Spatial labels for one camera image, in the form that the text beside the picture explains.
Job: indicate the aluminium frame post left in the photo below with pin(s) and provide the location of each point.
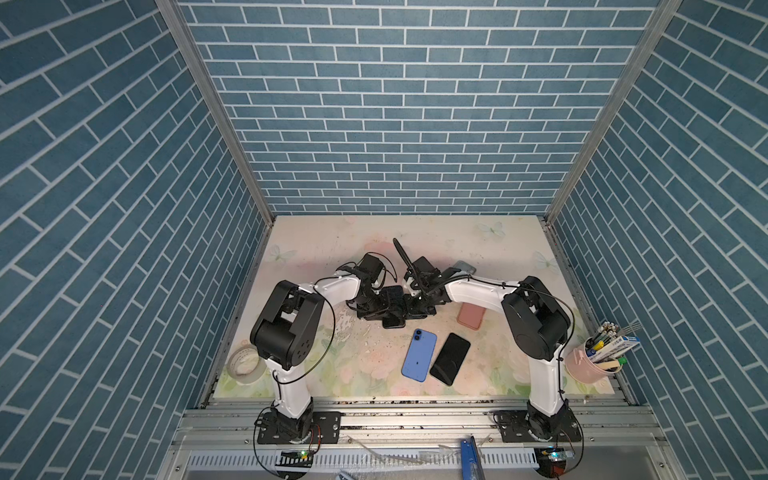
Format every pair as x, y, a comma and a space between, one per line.
182, 35

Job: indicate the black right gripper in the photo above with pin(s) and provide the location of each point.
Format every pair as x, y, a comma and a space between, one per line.
410, 313

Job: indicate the blue smartphone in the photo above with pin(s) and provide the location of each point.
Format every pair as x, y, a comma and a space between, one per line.
418, 358

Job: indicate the dusty pink phone case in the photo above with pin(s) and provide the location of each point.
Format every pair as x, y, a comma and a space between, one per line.
471, 316

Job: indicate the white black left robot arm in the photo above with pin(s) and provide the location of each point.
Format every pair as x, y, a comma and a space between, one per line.
284, 335

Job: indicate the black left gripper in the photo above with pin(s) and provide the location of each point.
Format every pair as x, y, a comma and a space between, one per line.
381, 310

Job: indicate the pink pen cup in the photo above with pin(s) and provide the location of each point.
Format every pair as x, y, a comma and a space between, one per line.
581, 368

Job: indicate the aluminium frame post right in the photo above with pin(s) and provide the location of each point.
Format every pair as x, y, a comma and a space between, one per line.
657, 25

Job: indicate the white tape roll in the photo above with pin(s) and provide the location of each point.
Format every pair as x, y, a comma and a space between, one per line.
245, 366

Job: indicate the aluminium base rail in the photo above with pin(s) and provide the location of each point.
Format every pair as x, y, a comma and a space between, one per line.
606, 430

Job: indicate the blue white box in cup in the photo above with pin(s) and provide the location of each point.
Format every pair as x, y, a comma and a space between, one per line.
615, 348

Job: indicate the black smartphone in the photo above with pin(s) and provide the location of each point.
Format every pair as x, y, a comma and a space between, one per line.
447, 364

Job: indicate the sage green phone case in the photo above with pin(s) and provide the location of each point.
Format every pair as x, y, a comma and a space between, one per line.
463, 266

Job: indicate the black phone case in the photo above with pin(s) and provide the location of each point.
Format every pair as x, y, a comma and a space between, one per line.
395, 307

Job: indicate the aluminium frame post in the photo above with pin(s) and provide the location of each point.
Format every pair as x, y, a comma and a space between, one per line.
657, 25
182, 35

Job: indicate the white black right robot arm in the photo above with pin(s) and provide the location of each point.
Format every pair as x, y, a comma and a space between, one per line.
540, 323

